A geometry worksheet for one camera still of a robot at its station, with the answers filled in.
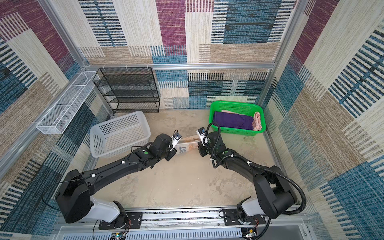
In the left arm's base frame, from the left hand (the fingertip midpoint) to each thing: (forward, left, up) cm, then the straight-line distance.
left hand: (171, 142), depth 84 cm
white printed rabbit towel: (0, -5, -6) cm, 8 cm away
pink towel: (+20, -55, -6) cm, 59 cm away
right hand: (+2, -16, -4) cm, 17 cm away
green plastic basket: (+34, -53, -8) cm, 64 cm away
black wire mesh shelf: (+43, +33, +3) cm, 54 cm away
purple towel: (+24, -40, -9) cm, 47 cm away
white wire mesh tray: (+1, +52, +18) cm, 55 cm away
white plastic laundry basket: (+15, +39, -15) cm, 45 cm away
